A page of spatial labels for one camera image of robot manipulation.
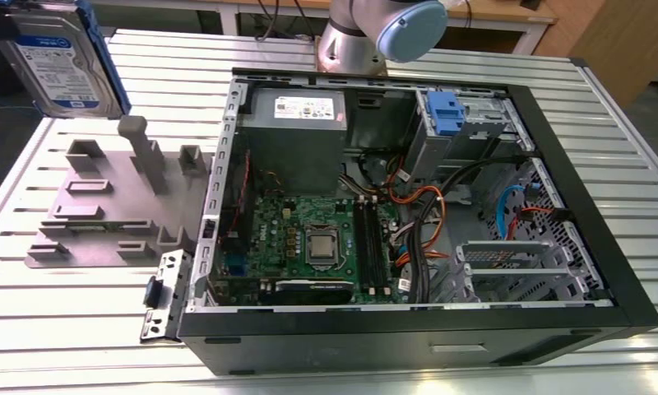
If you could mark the blue drive bay latch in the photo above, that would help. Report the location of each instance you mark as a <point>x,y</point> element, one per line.
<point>444,111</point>

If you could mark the green motherboard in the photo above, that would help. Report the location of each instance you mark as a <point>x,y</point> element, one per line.
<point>330,214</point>

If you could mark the hard disk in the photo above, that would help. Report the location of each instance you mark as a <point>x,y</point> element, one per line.
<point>55,74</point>

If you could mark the CPU socket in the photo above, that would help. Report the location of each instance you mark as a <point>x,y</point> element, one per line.
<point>340,249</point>

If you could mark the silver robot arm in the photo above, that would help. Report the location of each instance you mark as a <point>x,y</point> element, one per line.
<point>346,49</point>

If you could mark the black PC case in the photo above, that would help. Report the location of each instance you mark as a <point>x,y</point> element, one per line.
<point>362,341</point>

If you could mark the wooden top desk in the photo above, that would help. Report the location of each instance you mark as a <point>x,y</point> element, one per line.
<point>519,17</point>

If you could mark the grey parts rack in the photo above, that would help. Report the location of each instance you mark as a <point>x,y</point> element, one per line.
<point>132,205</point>

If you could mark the metal drive cage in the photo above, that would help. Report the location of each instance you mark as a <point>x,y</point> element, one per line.
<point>436,156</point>

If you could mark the black RAM slot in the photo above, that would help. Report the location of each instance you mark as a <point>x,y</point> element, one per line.
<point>364,247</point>
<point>379,247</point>

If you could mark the metal disk bay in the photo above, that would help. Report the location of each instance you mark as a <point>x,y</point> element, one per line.
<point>504,250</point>

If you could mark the metal card retention bracket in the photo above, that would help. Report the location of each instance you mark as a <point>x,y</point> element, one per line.
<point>171,267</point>

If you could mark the silver CPU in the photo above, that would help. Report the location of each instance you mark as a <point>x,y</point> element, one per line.
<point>322,249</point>

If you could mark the black graphics card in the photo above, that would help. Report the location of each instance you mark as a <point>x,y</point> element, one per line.
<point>312,290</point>

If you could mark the brown wooden cabinet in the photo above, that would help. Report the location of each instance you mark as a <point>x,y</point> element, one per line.
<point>610,33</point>

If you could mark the green RAM stick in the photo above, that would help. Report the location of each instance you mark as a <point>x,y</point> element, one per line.
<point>96,226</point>

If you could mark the grey power supply unit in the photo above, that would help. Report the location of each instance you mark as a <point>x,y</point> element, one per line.
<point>296,156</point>

